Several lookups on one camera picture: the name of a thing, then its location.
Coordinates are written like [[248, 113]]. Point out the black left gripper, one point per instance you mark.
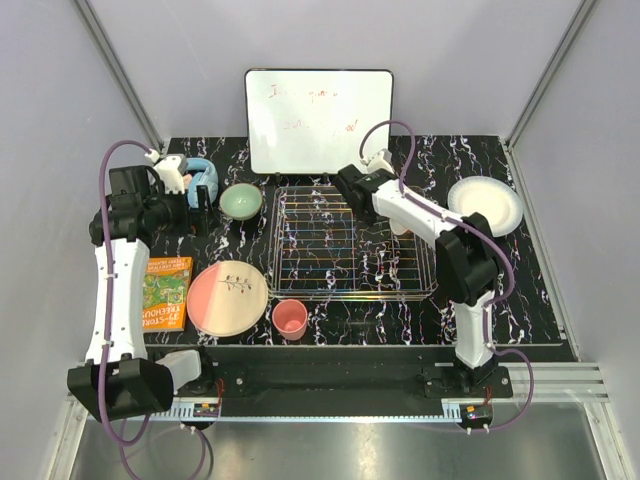
[[201, 222]]

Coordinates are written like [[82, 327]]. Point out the green ceramic bowl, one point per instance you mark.
[[241, 201]]

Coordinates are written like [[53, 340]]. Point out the pink and cream plate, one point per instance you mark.
[[227, 298]]

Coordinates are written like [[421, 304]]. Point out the white scalloped plate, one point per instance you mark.
[[493, 199]]

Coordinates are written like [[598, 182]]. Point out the orange and white bowl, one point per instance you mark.
[[397, 228]]

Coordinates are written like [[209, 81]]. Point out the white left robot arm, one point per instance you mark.
[[118, 380]]

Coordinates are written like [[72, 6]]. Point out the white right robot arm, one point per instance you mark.
[[467, 260]]

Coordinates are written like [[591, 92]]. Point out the blue headphones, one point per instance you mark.
[[200, 171]]

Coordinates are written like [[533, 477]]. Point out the orange children's book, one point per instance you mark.
[[166, 284]]

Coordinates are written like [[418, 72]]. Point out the white dry-erase board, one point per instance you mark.
[[311, 122]]

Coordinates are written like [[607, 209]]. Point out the pink plastic cup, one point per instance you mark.
[[290, 319]]

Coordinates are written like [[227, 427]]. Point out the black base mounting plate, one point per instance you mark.
[[340, 381]]

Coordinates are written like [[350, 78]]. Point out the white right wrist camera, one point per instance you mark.
[[380, 160]]

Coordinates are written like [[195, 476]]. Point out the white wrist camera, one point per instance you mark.
[[171, 170], [380, 160]]

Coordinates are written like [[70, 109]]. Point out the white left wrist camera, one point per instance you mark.
[[171, 170]]

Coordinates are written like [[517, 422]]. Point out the metal wire dish rack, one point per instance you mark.
[[320, 251]]

